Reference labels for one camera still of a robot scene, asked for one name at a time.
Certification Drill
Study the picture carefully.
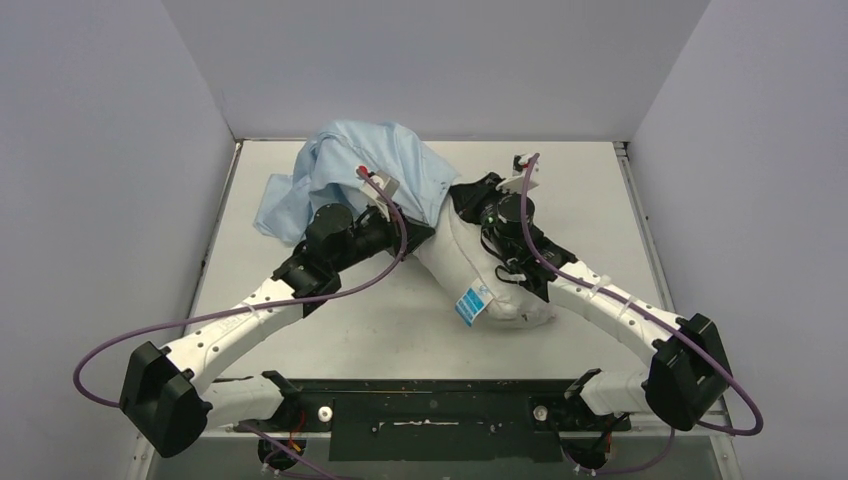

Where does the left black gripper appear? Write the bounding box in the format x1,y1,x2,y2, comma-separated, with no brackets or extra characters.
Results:
331,199,436,274

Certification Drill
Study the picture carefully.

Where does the white pillow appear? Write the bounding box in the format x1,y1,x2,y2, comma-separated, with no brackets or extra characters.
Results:
414,196,558,330

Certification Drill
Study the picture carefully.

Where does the light blue pillowcase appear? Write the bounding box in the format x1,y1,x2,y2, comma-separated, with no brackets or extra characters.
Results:
253,120,460,246

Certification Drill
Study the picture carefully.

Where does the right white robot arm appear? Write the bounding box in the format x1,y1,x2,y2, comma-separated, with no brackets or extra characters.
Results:
449,173,731,431

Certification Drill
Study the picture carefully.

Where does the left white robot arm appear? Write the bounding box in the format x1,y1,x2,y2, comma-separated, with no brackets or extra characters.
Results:
119,204,435,458

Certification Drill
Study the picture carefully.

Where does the blue white pillow label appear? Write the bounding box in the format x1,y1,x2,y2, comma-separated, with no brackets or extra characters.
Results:
454,278,494,327

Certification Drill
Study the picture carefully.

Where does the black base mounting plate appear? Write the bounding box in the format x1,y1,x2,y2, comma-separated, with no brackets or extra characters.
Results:
240,379,631,462

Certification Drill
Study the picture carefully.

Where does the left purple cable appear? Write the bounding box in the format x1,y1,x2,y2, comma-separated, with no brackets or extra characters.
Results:
72,165,409,409

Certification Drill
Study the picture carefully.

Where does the purple cable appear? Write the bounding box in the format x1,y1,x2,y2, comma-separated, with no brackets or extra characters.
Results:
72,165,409,409
519,153,765,438

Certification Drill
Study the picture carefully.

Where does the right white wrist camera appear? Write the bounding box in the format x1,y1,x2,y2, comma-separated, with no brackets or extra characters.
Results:
496,153,540,194

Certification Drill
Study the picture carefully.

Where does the black loop cable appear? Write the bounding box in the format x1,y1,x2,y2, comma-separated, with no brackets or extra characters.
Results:
493,261,538,287

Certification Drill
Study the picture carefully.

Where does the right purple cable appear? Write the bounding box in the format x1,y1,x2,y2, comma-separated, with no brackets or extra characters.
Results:
519,153,765,438

